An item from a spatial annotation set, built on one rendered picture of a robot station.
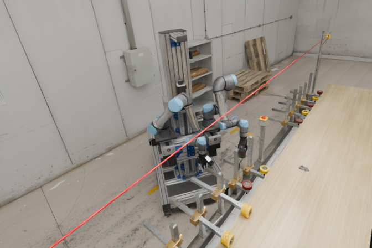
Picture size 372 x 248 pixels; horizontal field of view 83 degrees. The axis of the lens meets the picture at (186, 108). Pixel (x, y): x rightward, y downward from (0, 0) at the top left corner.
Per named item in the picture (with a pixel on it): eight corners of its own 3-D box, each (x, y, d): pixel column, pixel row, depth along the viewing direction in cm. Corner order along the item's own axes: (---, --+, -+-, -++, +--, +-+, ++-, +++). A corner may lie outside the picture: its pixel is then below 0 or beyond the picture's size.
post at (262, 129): (257, 161, 224) (259, 124, 204) (259, 158, 227) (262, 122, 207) (261, 163, 221) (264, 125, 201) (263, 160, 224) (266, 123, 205)
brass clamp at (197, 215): (189, 222, 145) (189, 217, 143) (201, 208, 154) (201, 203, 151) (196, 227, 141) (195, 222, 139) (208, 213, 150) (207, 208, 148)
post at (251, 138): (246, 177, 208) (248, 136, 187) (248, 175, 210) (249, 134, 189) (249, 179, 206) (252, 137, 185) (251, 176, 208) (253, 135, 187)
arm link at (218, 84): (212, 77, 187) (224, 131, 190) (223, 75, 190) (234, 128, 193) (207, 79, 198) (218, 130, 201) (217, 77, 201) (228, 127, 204)
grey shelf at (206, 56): (174, 116, 480) (165, 46, 412) (201, 102, 533) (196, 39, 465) (188, 122, 450) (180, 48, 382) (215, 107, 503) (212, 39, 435)
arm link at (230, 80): (209, 109, 238) (220, 73, 194) (221, 106, 242) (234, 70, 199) (214, 117, 231) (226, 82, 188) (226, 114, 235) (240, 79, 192)
